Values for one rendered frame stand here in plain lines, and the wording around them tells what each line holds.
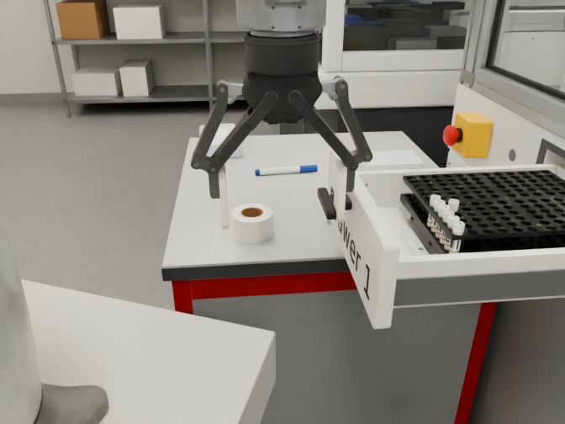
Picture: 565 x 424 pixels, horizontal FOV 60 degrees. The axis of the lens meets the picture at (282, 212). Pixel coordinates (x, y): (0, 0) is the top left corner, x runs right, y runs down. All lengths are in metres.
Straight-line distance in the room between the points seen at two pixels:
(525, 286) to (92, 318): 0.47
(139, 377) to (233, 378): 0.09
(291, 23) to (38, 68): 4.68
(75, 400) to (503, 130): 0.80
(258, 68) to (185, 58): 4.30
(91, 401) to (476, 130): 0.79
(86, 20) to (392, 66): 3.33
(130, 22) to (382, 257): 3.95
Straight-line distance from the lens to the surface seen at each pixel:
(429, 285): 0.56
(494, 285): 0.59
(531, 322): 0.94
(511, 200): 0.70
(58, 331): 0.57
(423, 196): 0.67
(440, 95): 1.51
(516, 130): 0.94
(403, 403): 1.06
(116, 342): 0.54
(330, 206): 0.59
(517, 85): 0.94
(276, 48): 0.49
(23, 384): 0.38
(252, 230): 0.80
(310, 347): 0.91
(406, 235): 0.68
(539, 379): 0.95
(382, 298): 0.53
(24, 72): 5.15
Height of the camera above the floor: 1.18
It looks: 27 degrees down
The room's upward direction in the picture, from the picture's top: straight up
